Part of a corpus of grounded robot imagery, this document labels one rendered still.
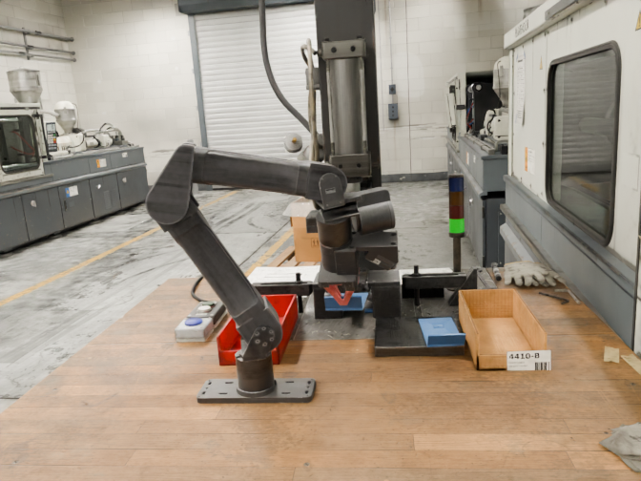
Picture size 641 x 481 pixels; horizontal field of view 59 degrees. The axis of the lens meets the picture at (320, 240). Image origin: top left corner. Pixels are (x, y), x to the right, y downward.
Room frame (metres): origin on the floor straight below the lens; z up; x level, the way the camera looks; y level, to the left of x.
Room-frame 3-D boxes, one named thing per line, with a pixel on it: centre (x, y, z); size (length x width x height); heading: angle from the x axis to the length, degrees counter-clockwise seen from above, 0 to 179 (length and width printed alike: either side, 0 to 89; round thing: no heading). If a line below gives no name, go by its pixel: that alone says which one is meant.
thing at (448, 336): (1.07, -0.23, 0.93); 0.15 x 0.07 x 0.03; 177
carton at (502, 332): (1.05, -0.34, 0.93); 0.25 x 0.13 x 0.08; 173
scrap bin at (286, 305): (1.15, 0.14, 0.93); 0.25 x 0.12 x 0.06; 173
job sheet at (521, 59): (2.72, -0.97, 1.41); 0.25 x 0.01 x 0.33; 169
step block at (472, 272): (1.28, -0.33, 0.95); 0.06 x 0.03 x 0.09; 83
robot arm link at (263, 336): (0.91, 0.12, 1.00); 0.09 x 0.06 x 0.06; 9
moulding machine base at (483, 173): (6.73, -2.18, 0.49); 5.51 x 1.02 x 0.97; 169
